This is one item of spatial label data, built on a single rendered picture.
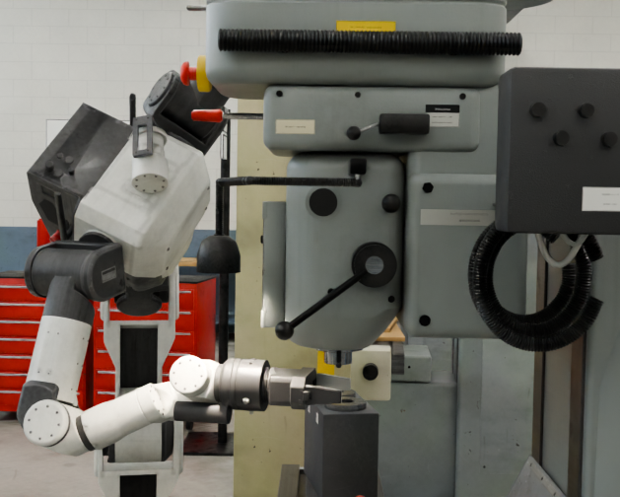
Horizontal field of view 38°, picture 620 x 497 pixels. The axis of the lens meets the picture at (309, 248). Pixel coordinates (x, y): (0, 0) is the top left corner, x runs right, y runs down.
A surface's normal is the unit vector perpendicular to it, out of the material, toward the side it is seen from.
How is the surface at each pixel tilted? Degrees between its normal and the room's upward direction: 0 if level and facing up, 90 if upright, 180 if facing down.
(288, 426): 90
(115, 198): 58
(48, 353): 70
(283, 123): 90
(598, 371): 90
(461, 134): 90
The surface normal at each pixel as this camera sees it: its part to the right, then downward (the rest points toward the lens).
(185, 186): 0.75, -0.04
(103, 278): 0.93, 0.04
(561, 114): -0.01, 0.05
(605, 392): -0.66, 0.00
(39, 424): -0.14, -0.30
